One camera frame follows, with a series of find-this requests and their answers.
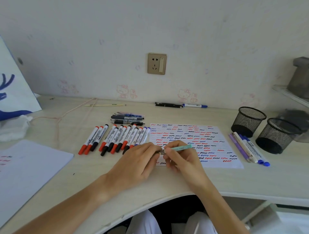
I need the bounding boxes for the white cloth pouch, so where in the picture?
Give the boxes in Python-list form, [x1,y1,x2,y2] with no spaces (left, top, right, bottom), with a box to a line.
[0,115,33,142]

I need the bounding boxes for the row of whiteboard markers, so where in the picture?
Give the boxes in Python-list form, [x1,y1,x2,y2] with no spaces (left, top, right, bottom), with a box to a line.
[78,124,150,156]

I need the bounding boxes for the person's left hand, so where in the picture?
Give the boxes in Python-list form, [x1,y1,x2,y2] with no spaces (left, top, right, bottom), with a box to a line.
[106,142,161,194]

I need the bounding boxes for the white paper sheet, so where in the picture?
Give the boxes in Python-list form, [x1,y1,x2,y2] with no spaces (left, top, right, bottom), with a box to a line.
[0,139,74,228]

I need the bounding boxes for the person's white trousers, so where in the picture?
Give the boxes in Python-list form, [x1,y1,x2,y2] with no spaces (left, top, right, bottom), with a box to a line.
[126,209,218,234]

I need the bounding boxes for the person's right hand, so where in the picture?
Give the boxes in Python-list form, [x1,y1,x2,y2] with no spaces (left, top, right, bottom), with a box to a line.
[163,141,211,191]

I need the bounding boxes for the black pen with white label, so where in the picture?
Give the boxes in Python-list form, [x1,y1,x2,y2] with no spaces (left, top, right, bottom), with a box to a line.
[113,120,143,125]
[111,115,145,120]

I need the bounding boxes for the pink cat wall sticker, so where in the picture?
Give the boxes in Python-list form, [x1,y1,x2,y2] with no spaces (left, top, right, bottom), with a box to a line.
[57,80,79,95]
[178,88,198,104]
[239,94,259,108]
[116,84,136,99]

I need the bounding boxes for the pink cord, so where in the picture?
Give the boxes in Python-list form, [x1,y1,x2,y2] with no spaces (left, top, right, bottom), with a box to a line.
[28,97,98,150]

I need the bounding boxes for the purple pen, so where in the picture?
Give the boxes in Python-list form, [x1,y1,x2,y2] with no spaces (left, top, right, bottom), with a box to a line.
[228,133,249,162]
[230,133,252,162]

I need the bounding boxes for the white bag with blue print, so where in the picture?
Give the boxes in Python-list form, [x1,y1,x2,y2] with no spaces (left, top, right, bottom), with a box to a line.
[0,36,43,121]

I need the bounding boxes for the person's left forearm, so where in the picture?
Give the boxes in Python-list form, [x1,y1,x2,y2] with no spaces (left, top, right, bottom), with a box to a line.
[13,174,114,234]

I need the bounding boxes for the dark grey plastic container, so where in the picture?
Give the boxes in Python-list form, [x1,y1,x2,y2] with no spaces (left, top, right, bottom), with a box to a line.
[277,109,309,143]

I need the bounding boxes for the white desk frame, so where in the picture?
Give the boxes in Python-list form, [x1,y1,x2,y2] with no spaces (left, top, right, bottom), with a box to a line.
[241,200,309,234]

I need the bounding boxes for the paper sheet with coloured squiggles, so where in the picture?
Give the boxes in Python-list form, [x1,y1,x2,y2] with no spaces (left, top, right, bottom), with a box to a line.
[149,123,244,169]

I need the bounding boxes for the light green pen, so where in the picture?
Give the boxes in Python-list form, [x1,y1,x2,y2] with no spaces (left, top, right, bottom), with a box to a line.
[164,144,193,155]

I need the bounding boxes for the slim black pen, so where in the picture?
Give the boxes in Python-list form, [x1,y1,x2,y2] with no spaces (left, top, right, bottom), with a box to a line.
[155,102,183,108]

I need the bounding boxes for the gold wall socket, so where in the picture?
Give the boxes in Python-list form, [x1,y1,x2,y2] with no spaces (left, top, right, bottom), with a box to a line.
[147,53,167,75]

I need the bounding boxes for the person's right forearm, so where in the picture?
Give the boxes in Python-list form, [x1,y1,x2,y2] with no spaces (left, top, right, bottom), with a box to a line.
[190,179,250,234]

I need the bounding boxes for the grey block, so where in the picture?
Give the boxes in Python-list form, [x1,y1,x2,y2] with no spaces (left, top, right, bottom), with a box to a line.
[286,57,309,99]

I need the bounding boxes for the black mesh pen holder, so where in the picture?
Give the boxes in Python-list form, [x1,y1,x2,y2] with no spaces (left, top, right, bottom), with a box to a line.
[255,118,302,155]
[231,107,267,138]

